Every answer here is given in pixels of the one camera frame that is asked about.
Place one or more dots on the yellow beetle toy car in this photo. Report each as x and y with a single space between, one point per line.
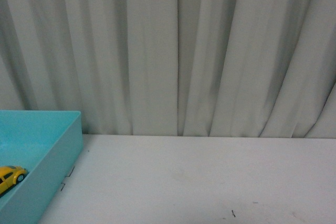
11 176

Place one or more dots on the white pleated curtain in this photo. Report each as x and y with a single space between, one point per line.
230 68

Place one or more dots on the turquoise plastic storage box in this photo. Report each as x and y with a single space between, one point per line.
47 144

